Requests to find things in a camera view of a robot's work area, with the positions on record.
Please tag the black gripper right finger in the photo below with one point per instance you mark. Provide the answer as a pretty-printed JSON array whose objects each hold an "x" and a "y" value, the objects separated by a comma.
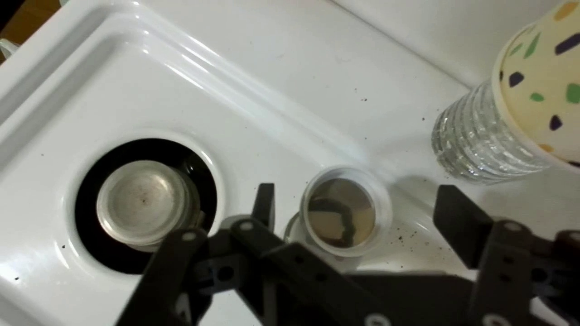
[{"x": 497, "y": 251}]

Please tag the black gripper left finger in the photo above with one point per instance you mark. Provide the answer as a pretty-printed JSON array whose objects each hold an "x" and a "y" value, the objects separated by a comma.
[{"x": 160, "y": 298}]

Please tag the front stove burner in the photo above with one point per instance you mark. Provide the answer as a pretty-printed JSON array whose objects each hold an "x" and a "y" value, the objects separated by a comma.
[{"x": 138, "y": 193}]

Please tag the white gas stove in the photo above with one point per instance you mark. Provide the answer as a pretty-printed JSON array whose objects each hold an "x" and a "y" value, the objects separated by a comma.
[{"x": 263, "y": 92}]

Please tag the clear ribbed glass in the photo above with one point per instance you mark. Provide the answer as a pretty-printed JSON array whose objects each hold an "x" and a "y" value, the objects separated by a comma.
[{"x": 472, "y": 142}]

